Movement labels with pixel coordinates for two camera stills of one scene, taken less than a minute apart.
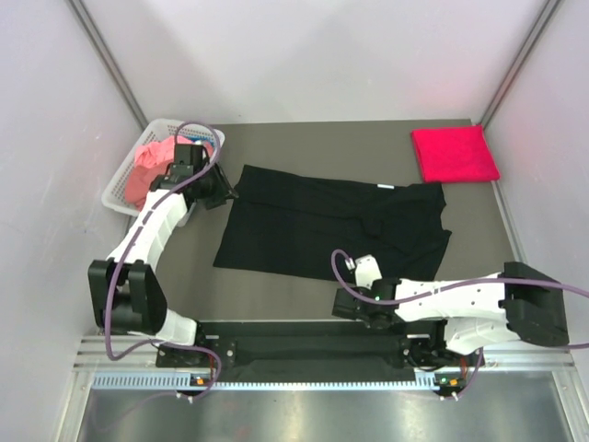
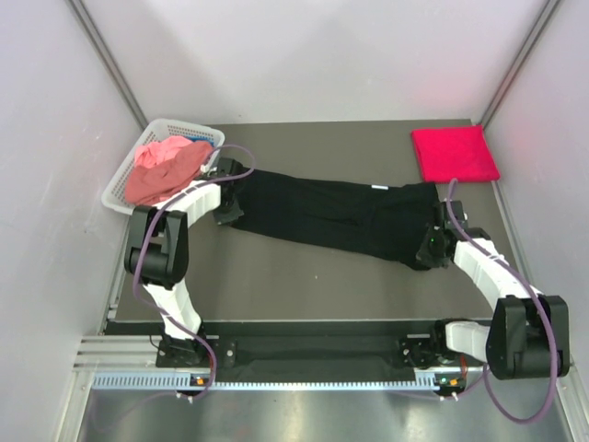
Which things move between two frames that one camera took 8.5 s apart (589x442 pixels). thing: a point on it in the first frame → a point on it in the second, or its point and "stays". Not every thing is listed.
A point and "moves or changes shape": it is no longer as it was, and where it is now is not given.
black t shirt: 297,224 moves or changes shape
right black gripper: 368,323 → 426,258
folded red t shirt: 455,154 stays
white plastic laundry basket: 115,197 stays
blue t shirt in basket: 202,137 stays
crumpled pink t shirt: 151,158 stays
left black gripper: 223,191 → 226,218
